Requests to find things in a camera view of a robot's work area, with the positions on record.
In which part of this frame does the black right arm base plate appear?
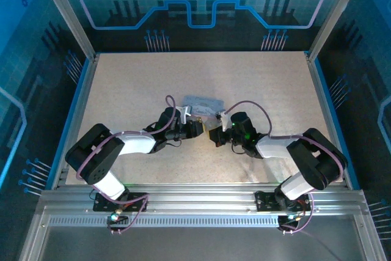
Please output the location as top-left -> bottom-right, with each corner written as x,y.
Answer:
254,189 -> 312,213

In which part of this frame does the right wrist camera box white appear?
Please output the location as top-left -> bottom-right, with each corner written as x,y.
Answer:
215,109 -> 230,133

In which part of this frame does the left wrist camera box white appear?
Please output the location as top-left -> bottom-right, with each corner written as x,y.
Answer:
175,105 -> 193,125

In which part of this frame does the slotted grey cable duct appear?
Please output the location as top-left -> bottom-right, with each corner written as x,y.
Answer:
48,215 -> 283,228

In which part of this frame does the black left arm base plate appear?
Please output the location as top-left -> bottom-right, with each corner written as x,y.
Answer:
93,192 -> 150,213

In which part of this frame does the grey lower frame panel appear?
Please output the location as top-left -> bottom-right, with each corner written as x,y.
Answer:
18,205 -> 388,261

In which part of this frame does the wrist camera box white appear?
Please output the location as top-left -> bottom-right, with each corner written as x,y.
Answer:
175,105 -> 193,125
215,109 -> 230,133

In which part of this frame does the connector with green light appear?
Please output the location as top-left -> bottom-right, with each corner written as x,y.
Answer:
106,208 -> 129,226
278,213 -> 302,227

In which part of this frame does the aluminium front rail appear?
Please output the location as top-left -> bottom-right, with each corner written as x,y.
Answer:
36,182 -> 370,218

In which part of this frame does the aluminium frame post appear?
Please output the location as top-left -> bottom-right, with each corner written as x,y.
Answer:
307,0 -> 366,62
34,0 -> 99,62

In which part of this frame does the aluminium side rail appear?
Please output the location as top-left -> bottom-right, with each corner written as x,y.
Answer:
50,54 -> 100,190
304,52 -> 357,190

